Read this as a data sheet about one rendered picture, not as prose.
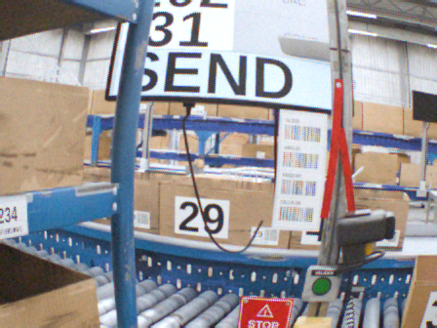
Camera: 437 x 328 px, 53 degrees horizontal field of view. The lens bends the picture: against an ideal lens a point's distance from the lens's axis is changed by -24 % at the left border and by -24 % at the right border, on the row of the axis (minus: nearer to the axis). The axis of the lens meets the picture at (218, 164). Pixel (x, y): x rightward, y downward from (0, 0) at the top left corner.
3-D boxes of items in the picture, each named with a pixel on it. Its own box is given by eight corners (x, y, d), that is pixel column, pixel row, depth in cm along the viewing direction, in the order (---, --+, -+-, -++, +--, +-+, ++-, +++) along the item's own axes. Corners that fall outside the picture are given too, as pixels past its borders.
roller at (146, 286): (72, 332, 110) (63, 315, 110) (149, 293, 160) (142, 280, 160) (85, 329, 109) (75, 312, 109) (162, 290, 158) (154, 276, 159)
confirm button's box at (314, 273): (300, 302, 87) (306, 268, 87) (302, 298, 90) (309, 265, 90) (335, 303, 85) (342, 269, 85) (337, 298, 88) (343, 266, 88)
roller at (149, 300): (105, 340, 107) (89, 336, 108) (179, 297, 157) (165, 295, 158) (101, 323, 107) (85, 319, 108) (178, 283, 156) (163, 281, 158)
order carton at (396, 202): (287, 252, 151) (295, 193, 151) (302, 235, 180) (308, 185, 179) (402, 254, 140) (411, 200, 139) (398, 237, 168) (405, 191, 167)
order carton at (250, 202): (158, 237, 163) (159, 182, 162) (191, 225, 191) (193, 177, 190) (287, 252, 151) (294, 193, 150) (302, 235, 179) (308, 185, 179)
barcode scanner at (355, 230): (392, 267, 79) (395, 209, 79) (332, 276, 82) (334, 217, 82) (391, 260, 85) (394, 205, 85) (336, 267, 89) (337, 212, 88)
